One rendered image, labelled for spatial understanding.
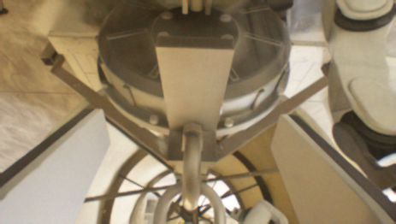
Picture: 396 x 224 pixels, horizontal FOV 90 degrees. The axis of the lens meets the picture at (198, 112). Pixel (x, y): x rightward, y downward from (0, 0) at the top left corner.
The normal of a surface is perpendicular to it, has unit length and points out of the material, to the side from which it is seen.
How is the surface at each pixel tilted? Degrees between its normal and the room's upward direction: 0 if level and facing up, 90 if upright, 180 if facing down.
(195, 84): 0
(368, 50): 90
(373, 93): 90
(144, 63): 90
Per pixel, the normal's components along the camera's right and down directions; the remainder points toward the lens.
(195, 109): -0.01, 0.83
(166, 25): 0.04, -0.56
